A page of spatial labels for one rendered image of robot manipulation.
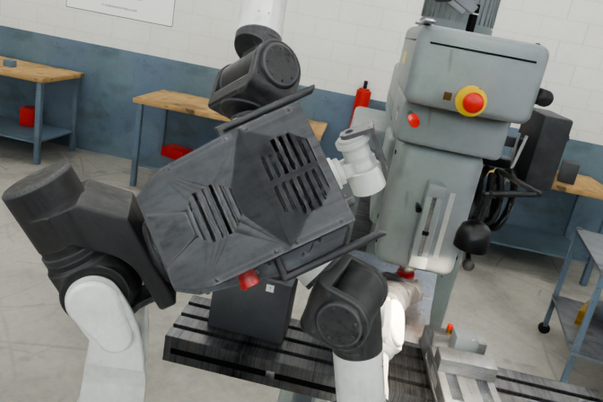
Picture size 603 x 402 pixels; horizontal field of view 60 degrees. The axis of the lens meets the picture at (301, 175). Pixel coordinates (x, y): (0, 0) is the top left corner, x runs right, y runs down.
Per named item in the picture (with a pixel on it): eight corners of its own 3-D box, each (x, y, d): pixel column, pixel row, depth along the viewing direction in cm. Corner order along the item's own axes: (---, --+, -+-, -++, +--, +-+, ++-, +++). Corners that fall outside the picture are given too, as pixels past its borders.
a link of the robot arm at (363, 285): (371, 373, 86) (367, 297, 83) (320, 366, 89) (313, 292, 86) (388, 336, 96) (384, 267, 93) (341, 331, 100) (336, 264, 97)
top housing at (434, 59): (531, 127, 106) (556, 46, 101) (401, 102, 108) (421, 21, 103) (484, 100, 151) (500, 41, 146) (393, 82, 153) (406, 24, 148)
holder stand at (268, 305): (281, 345, 147) (293, 282, 142) (206, 325, 150) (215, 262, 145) (289, 323, 159) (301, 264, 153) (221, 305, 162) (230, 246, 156)
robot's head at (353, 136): (347, 184, 97) (388, 172, 95) (331, 143, 94) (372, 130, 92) (347, 170, 103) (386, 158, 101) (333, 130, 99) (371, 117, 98)
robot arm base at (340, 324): (333, 369, 86) (380, 331, 81) (278, 311, 88) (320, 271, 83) (358, 324, 100) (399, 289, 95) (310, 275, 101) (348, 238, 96)
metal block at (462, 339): (473, 361, 142) (479, 341, 141) (451, 355, 142) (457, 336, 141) (469, 349, 147) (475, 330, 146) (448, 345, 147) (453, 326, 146)
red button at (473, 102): (481, 116, 102) (487, 95, 100) (460, 111, 102) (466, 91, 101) (478, 113, 105) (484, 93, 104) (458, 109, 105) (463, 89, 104)
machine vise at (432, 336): (499, 439, 127) (512, 401, 124) (438, 426, 128) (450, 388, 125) (467, 353, 161) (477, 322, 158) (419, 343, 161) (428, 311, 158)
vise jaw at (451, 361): (494, 383, 137) (498, 370, 136) (437, 371, 137) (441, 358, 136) (488, 369, 143) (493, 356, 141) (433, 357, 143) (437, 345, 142)
